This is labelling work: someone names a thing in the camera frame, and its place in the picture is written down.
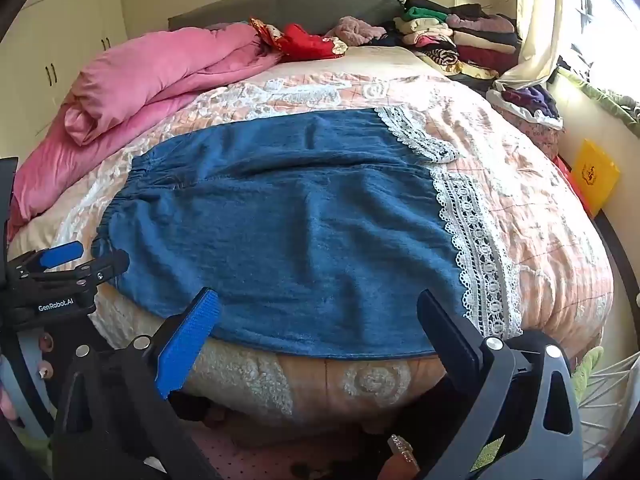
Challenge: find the pink comforter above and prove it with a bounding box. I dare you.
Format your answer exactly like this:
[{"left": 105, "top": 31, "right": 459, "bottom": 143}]
[{"left": 7, "top": 22, "right": 286, "bottom": 241}]

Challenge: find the window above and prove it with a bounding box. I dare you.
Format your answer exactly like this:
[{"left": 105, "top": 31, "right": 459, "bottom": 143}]
[{"left": 565, "top": 0, "right": 640, "bottom": 106}]

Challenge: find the pink fuzzy garment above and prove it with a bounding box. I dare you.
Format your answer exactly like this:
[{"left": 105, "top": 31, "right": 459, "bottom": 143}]
[{"left": 325, "top": 16, "right": 388, "bottom": 48}]

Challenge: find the grey headboard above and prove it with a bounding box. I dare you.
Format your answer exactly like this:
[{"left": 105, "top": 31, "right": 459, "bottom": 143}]
[{"left": 167, "top": 0, "right": 406, "bottom": 41}]

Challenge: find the red patterned cloth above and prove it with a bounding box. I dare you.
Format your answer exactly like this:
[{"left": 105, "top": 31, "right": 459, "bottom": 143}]
[{"left": 250, "top": 17, "right": 348, "bottom": 61}]

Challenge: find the white wardrobe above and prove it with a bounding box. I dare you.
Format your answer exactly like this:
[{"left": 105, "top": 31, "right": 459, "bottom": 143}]
[{"left": 0, "top": 0, "right": 128, "bottom": 161}]

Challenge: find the peach white bed quilt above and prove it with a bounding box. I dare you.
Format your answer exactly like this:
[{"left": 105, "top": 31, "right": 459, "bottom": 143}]
[{"left": 7, "top": 45, "right": 616, "bottom": 431}]

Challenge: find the pink dotted mat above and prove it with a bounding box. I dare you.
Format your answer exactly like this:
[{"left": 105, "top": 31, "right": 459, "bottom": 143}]
[{"left": 190, "top": 420, "right": 391, "bottom": 480}]

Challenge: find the person's right hand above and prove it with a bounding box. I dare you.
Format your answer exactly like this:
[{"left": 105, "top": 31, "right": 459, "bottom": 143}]
[{"left": 381, "top": 434, "right": 422, "bottom": 480}]

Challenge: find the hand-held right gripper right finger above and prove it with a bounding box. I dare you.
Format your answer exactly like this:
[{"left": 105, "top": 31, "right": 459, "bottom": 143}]
[{"left": 416, "top": 289, "right": 586, "bottom": 480}]

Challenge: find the green towel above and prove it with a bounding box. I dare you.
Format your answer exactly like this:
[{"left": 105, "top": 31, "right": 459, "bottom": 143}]
[{"left": 570, "top": 345, "right": 606, "bottom": 391}]

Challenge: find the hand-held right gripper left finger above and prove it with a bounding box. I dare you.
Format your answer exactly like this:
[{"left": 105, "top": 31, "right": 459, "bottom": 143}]
[{"left": 52, "top": 287, "right": 222, "bottom": 480}]

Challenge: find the blue denim pants lace hem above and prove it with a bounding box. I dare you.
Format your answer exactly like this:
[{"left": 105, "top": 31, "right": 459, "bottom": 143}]
[{"left": 91, "top": 106, "right": 523, "bottom": 361}]

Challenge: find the cream curtain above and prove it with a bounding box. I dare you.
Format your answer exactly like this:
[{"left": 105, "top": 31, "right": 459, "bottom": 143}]
[{"left": 492, "top": 0, "right": 566, "bottom": 91}]

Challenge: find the green cloth on windowsill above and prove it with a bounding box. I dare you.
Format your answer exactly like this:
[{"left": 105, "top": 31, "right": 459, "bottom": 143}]
[{"left": 557, "top": 67, "right": 640, "bottom": 138}]

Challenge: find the pile of folded clothes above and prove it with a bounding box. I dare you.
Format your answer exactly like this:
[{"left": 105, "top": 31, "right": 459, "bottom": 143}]
[{"left": 382, "top": 0, "right": 523, "bottom": 86}]

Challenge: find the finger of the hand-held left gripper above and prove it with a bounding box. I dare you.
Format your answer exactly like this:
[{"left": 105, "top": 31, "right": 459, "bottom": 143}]
[
  {"left": 9, "top": 240, "right": 85, "bottom": 281},
  {"left": 47, "top": 249, "right": 131, "bottom": 293}
]

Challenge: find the person's left hand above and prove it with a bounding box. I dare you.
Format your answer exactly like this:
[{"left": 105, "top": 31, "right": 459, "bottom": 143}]
[{"left": 0, "top": 332, "right": 55, "bottom": 423}]

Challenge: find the white rack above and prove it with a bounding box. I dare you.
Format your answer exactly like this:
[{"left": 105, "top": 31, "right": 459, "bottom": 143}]
[{"left": 575, "top": 350, "right": 640, "bottom": 461}]

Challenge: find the purple clothes heap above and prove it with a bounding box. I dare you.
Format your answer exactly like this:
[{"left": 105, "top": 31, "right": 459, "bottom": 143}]
[{"left": 487, "top": 85, "right": 563, "bottom": 128}]

